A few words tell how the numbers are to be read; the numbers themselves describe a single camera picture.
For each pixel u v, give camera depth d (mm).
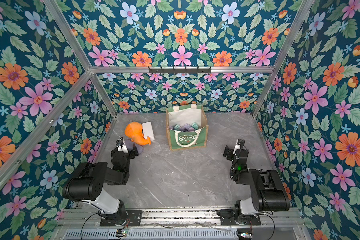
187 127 1035
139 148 976
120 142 779
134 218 738
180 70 927
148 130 1053
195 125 1045
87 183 460
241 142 816
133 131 1001
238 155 751
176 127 992
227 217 734
